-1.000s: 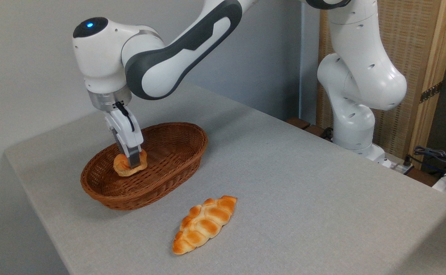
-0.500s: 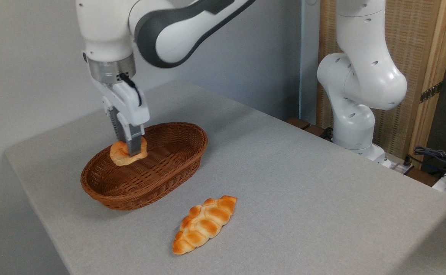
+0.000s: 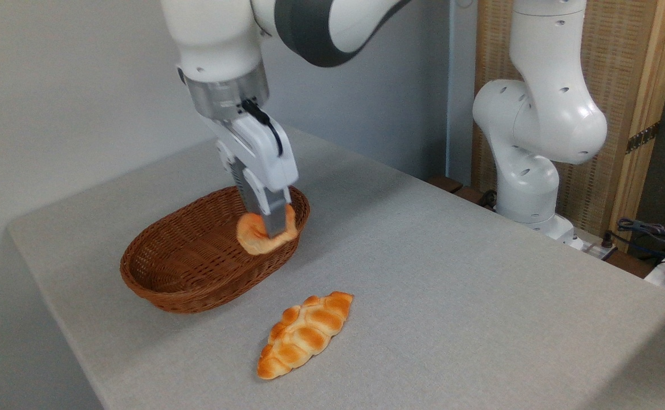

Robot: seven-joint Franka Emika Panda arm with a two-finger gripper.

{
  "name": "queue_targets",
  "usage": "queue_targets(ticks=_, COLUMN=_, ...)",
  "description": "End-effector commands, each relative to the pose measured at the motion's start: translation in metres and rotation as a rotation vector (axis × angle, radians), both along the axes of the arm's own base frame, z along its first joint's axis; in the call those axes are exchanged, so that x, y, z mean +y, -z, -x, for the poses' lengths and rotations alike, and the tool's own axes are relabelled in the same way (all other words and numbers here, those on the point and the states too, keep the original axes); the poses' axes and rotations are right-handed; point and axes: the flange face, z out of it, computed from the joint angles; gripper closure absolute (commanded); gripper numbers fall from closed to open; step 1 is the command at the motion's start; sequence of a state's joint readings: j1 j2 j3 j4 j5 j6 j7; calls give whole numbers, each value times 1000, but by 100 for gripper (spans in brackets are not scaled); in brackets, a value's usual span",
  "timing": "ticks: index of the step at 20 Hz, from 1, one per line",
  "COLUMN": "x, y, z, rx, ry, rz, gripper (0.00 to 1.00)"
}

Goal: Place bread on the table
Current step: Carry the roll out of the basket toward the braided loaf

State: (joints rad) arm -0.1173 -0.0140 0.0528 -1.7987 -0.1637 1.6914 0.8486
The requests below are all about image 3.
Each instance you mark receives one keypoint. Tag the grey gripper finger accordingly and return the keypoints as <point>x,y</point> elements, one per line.
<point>247,191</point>
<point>275,219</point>

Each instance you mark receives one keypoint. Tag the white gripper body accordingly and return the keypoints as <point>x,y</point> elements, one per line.
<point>264,154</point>

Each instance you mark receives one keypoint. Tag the round orange bread roll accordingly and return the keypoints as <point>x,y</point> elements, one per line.
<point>252,239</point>

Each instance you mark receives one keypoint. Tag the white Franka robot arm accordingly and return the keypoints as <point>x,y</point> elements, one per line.
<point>537,114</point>

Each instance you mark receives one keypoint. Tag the long braided bread loaf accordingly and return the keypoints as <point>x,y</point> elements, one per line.
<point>304,336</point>

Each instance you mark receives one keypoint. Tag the brown wicker basket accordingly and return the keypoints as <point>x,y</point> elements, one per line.
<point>167,267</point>

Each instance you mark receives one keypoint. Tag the wooden woven folding screen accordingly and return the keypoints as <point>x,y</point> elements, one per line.
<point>617,57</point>

